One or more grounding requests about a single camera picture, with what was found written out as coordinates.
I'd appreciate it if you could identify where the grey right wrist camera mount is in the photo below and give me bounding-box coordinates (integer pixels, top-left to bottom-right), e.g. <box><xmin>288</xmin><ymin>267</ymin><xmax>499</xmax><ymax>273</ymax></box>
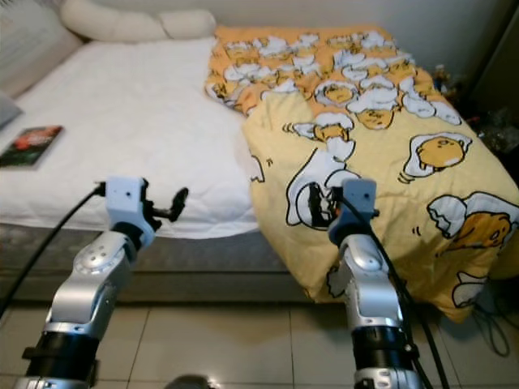
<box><xmin>328</xmin><ymin>178</ymin><xmax>378</xmax><ymax>244</ymax></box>

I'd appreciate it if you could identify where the thin black floor cable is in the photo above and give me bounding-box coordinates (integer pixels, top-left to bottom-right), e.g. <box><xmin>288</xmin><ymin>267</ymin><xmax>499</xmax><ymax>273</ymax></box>
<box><xmin>474</xmin><ymin>284</ymin><xmax>519</xmax><ymax>357</ymax></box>

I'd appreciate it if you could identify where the yellow cartoon egg blanket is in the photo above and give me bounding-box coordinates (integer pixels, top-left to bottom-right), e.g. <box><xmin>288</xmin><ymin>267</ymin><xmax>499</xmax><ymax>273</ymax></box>
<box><xmin>207</xmin><ymin>24</ymin><xmax>519</xmax><ymax>323</ymax></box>

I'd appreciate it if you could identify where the dark red-green book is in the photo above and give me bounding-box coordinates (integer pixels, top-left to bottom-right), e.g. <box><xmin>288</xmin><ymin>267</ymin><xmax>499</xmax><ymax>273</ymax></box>
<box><xmin>2</xmin><ymin>124</ymin><xmax>64</xmax><ymax>169</ymax></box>

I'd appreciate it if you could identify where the grey bed frame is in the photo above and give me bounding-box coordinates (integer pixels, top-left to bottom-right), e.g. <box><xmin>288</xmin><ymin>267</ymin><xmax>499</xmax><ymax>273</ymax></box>
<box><xmin>0</xmin><ymin>220</ymin><xmax>317</xmax><ymax>302</ymax></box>

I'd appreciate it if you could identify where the dark bedside cabinet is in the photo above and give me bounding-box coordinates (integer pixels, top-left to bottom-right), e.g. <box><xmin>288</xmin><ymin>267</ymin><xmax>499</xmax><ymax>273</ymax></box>
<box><xmin>466</xmin><ymin>16</ymin><xmax>519</xmax><ymax>155</ymax></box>

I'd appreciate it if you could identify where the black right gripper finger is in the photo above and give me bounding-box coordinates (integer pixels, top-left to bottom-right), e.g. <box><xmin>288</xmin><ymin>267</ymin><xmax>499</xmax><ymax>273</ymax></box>
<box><xmin>307</xmin><ymin>185</ymin><xmax>328</xmax><ymax>229</ymax></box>

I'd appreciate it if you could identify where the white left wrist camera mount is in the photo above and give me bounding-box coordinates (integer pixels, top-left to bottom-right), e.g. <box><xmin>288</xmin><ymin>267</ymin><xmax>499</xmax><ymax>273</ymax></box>
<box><xmin>105</xmin><ymin>177</ymin><xmax>151</xmax><ymax>248</ymax></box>

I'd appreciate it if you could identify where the grey square pillow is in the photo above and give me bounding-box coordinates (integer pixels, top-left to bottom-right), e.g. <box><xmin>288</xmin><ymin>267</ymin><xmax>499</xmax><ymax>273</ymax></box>
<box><xmin>0</xmin><ymin>93</ymin><xmax>24</xmax><ymax>129</ymax></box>

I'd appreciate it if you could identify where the white quilted mattress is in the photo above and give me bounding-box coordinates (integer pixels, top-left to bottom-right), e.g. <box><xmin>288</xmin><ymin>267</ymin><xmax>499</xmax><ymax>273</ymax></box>
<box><xmin>0</xmin><ymin>36</ymin><xmax>264</xmax><ymax>240</ymax></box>

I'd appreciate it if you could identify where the long cream bolster pillow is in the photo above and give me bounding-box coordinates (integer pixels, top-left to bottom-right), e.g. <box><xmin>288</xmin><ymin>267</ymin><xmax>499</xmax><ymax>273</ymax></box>
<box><xmin>59</xmin><ymin>0</ymin><xmax>167</xmax><ymax>43</ymax></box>

